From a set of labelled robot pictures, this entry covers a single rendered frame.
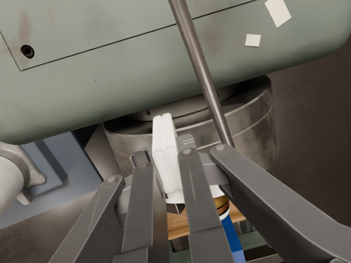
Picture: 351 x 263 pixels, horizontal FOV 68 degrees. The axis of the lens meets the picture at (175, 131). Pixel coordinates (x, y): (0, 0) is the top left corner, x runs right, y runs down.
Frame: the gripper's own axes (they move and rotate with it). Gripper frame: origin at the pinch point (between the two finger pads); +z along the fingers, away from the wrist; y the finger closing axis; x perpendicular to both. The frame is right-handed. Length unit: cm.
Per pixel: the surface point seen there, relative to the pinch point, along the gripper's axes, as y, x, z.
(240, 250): 6, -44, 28
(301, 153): 74, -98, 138
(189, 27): 4.0, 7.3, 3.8
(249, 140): 10.2, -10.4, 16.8
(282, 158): 61, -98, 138
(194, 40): 4.1, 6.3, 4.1
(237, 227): 10, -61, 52
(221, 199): 4.8, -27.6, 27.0
